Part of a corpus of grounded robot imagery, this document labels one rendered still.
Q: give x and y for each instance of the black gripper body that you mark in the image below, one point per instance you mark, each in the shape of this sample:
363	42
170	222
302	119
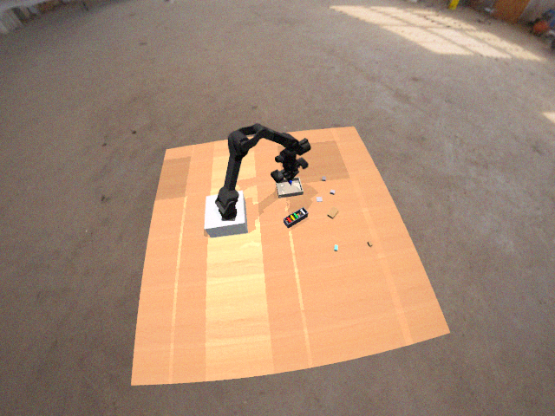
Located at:
278	176

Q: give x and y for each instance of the tan rectangular block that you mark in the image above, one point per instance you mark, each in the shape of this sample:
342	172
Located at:
333	211

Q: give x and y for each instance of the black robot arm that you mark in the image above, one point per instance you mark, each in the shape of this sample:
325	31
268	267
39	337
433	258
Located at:
239	146

